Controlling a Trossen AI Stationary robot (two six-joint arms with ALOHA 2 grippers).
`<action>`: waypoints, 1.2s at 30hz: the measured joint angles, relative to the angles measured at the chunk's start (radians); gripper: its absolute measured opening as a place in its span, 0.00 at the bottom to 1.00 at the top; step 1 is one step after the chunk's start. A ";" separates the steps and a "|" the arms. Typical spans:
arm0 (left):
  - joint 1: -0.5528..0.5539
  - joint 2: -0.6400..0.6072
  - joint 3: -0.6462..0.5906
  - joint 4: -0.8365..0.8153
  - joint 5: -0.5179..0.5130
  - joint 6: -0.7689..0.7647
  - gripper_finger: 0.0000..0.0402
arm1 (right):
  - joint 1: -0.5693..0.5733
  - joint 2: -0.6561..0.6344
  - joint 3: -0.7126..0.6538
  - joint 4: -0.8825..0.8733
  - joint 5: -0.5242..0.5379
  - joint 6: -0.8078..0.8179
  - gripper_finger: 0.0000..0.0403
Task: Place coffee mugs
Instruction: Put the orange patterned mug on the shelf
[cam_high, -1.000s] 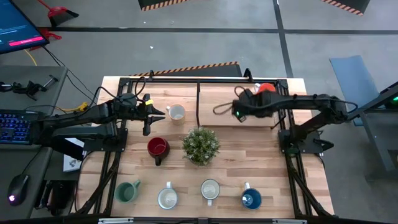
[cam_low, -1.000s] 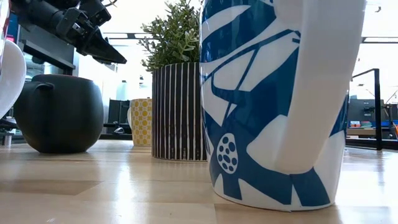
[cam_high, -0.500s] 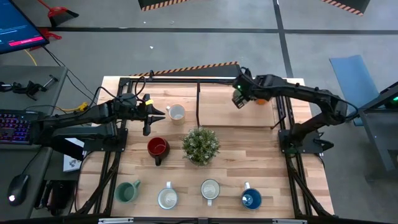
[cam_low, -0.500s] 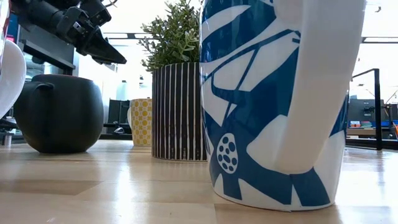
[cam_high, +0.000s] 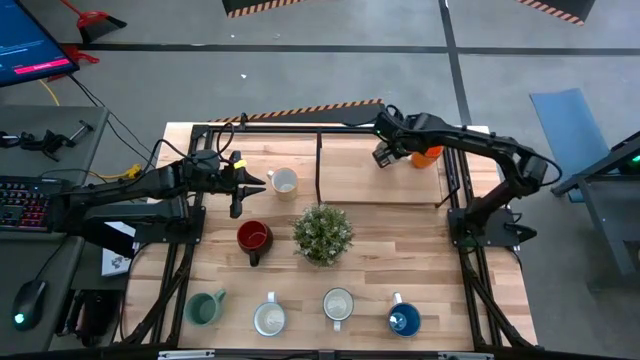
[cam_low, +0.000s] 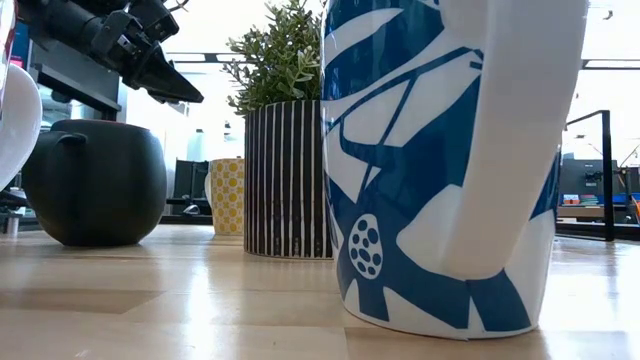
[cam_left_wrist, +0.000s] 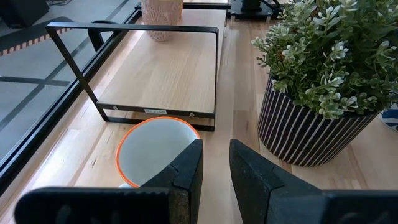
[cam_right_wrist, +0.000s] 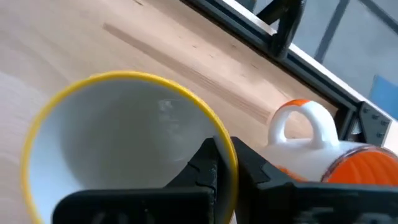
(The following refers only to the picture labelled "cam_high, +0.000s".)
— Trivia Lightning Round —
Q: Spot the red white patterned mug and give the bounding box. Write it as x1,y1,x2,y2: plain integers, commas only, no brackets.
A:
252,291,288,338

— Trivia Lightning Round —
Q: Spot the white printed box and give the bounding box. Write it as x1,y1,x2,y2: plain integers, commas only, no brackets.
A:
101,221,139,278

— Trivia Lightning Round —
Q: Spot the yellow patterned mug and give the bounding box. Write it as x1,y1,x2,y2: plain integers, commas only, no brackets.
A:
266,167,300,203

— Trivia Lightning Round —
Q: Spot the black clamp tool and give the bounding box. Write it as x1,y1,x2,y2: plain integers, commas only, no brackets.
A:
0,119,95,162

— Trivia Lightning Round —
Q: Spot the white mug blue leaf print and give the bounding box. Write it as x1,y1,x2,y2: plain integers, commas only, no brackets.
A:
322,287,355,333

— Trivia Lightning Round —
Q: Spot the blue glazed mug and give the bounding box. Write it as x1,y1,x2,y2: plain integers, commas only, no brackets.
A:
387,292,423,339

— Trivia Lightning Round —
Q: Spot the black bag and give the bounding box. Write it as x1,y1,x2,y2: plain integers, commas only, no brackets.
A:
54,288,126,347

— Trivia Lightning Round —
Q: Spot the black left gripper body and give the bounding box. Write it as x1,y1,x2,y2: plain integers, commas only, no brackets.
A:
188,160,236,199

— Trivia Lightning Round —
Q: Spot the black computer mouse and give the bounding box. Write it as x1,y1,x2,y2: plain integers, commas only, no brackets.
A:
10,278,49,332

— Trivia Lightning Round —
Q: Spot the black mug red inside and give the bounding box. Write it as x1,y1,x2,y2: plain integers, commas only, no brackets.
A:
236,219,275,268

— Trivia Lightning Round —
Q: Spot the thin yellow floor cable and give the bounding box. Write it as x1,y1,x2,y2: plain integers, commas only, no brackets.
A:
38,78,61,107

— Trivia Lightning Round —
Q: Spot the grey desk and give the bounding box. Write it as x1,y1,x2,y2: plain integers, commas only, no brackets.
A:
0,104,111,354

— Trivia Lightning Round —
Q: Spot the green mug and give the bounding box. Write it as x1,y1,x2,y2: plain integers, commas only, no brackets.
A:
183,288,228,327

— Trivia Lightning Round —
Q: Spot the blue floor mat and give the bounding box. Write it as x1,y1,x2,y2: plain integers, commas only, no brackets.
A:
529,88,617,204

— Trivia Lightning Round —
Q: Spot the grey side table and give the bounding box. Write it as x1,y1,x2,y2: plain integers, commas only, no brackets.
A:
551,130,640,291

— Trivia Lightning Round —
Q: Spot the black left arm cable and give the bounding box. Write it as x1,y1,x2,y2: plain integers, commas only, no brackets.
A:
149,122,236,171

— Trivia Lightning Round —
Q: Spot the silver metal bracket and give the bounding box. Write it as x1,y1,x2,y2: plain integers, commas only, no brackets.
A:
157,349,216,360
437,352,495,360

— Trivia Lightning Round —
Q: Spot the black aluminium rig frame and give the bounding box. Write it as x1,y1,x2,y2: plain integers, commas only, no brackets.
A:
117,113,541,360

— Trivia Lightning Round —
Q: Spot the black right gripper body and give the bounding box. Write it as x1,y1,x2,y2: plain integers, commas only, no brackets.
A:
374,113,419,151

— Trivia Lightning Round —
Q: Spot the yellow plug cable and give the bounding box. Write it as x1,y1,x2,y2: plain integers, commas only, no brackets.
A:
89,163,144,182

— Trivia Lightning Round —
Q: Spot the black backlit keyboard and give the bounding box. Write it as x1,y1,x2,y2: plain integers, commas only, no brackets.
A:
0,174,72,234

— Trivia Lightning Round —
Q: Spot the hazard striped black floor mat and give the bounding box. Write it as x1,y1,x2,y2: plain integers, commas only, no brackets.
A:
221,0,307,20
514,0,597,27
207,98,390,127

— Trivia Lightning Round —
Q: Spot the orange mug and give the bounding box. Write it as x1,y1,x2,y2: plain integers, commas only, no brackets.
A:
410,144,445,170

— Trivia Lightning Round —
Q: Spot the computer monitor blue screen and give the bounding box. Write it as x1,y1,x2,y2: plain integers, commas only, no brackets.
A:
0,0,81,90

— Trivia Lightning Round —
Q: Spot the green plant in striped pot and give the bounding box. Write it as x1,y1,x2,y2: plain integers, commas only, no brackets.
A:
291,202,355,268

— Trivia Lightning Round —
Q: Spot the wooden shelf with black frame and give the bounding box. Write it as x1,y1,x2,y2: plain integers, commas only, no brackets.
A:
315,128,457,209

